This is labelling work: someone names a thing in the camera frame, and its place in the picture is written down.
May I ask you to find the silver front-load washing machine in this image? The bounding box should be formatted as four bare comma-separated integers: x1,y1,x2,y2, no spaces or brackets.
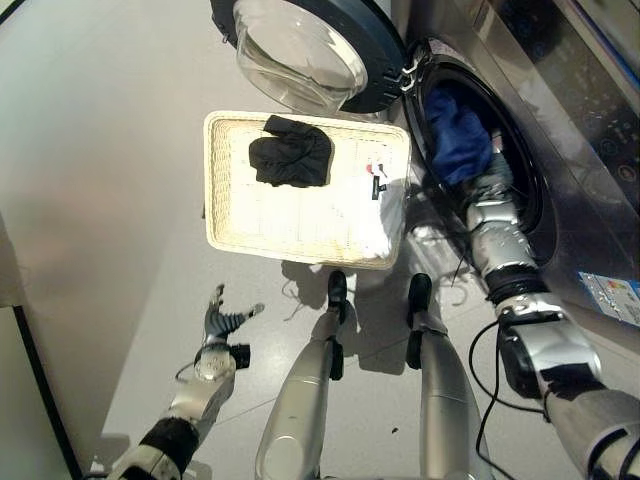
388,0,640,329

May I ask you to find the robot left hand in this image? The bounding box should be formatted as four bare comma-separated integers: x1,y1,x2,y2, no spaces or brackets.
201,283,266,347

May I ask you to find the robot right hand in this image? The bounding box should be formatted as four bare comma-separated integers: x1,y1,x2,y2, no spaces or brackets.
470,145,517,202

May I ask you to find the black garment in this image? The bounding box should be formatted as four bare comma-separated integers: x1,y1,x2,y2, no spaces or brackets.
247,114,335,189

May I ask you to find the dark round washer door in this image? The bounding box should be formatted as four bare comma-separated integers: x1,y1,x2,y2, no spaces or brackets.
209,0,407,115

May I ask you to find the blue energy label sticker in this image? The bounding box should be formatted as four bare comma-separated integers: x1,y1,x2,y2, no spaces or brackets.
577,271,640,329

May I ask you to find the robot leg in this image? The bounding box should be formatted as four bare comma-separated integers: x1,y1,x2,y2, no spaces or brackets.
254,270,350,480
404,273,497,480

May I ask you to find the white garment with label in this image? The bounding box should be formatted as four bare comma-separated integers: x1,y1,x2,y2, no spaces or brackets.
357,144,407,262

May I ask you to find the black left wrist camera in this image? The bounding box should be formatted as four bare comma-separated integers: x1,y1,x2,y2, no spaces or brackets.
230,343,252,371

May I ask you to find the robot left leg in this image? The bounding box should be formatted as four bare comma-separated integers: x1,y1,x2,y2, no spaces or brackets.
254,270,350,480

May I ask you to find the blue garment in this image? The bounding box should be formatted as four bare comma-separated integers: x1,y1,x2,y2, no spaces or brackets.
424,87,494,187

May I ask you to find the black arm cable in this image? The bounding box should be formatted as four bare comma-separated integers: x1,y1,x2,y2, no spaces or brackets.
468,319,546,471

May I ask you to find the white wicker laundry basket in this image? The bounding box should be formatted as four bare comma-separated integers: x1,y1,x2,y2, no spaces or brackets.
202,110,413,271

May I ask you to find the white string on floor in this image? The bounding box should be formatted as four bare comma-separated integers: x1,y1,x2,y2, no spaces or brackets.
280,278,314,322

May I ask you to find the robot right leg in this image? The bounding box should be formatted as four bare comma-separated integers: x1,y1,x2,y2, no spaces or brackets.
404,273,497,480

